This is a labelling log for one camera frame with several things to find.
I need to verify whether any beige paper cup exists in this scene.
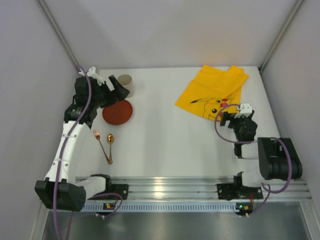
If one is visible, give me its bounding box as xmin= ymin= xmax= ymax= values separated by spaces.
xmin=117 ymin=74 xmax=134 ymax=98

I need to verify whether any yellow pikachu cloth placemat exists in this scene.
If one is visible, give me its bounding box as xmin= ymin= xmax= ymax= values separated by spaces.
xmin=175 ymin=65 xmax=249 ymax=121

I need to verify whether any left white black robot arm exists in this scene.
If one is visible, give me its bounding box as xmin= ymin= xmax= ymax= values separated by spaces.
xmin=34 ymin=75 xmax=130 ymax=212

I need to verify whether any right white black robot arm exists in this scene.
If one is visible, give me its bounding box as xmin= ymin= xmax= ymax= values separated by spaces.
xmin=217 ymin=110 xmax=303 ymax=201

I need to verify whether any red round plate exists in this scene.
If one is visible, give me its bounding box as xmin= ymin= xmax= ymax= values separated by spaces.
xmin=102 ymin=100 xmax=133 ymax=126

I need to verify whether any gold fork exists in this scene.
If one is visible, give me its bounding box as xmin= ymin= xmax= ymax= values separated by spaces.
xmin=93 ymin=130 xmax=112 ymax=165

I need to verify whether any gold spoon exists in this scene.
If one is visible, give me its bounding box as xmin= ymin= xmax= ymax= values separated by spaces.
xmin=107 ymin=133 xmax=114 ymax=165

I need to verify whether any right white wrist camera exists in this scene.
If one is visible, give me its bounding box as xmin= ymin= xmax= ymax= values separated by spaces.
xmin=235 ymin=103 xmax=253 ymax=119

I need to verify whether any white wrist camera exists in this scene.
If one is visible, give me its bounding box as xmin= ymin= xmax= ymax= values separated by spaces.
xmin=235 ymin=103 xmax=253 ymax=119
xmin=86 ymin=66 xmax=105 ymax=86

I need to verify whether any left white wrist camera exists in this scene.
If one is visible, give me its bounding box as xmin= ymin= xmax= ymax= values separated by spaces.
xmin=86 ymin=66 xmax=105 ymax=86

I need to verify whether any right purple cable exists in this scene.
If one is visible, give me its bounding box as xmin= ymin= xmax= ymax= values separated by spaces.
xmin=214 ymin=103 xmax=293 ymax=215

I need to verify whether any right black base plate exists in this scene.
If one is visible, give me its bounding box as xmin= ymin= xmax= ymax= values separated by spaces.
xmin=216 ymin=183 xmax=264 ymax=201

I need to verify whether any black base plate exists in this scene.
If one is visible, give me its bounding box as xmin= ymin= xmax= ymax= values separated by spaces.
xmin=89 ymin=183 xmax=129 ymax=200
xmin=216 ymin=183 xmax=264 ymax=201

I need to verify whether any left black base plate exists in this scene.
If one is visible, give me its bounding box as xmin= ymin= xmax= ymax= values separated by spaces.
xmin=89 ymin=183 xmax=129 ymax=200

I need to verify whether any aluminium mounting rail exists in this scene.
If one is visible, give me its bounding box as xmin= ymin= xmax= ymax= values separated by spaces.
xmin=111 ymin=176 xmax=312 ymax=202

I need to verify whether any perforated cable duct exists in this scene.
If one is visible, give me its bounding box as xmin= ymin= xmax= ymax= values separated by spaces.
xmin=81 ymin=202 xmax=252 ymax=213

